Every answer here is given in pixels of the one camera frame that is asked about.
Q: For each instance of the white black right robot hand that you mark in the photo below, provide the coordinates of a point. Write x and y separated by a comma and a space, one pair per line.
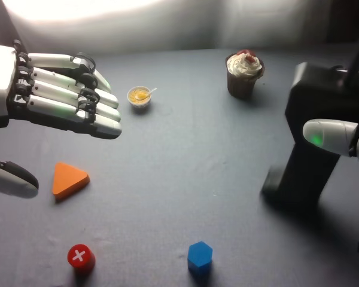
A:
332, 134

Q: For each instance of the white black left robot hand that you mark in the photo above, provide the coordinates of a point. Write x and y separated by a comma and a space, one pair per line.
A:
57, 98

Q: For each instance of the toy bowl of yellow soup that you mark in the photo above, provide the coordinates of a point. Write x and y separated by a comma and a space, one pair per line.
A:
139, 97

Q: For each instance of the orange triangle block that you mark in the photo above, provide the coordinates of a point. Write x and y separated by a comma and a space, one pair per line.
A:
67, 180

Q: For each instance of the toy cupcake with white frosting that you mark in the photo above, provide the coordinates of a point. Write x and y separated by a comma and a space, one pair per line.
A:
243, 77

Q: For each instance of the white backdrop curtain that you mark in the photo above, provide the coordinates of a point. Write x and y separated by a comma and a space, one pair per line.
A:
167, 27

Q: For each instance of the grey table cloth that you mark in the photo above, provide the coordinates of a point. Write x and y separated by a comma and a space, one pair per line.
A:
173, 179

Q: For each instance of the red cylinder block white cross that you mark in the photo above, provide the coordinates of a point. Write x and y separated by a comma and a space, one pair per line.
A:
80, 258

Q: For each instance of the blue hexagon block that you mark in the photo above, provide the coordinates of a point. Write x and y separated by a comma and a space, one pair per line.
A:
200, 257

